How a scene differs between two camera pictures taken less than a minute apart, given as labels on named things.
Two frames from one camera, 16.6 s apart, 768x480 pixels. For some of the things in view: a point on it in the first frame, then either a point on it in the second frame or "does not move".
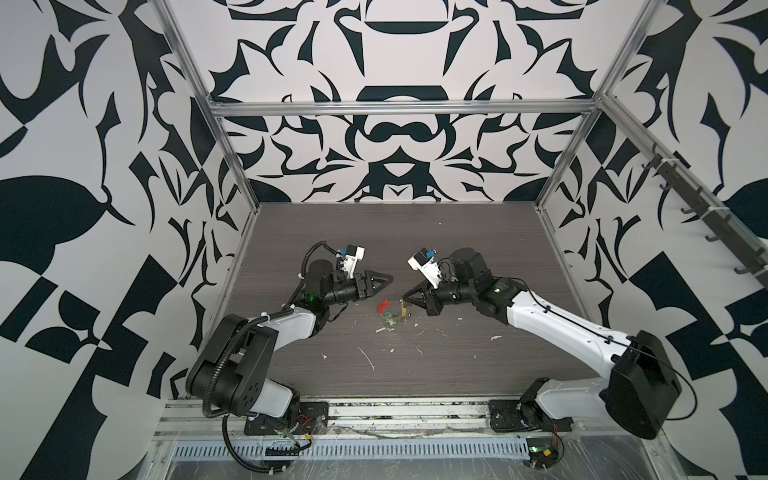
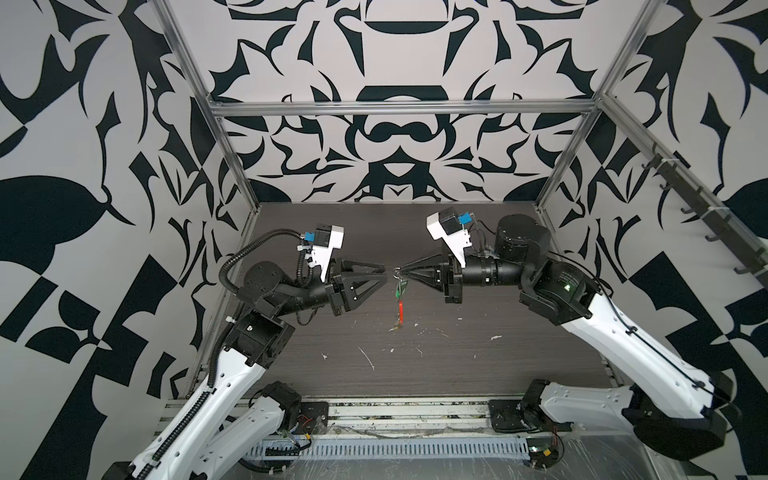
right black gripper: x=431 y=305 -> x=448 y=278
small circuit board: x=543 y=452 does not move
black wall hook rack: x=725 y=228 does not move
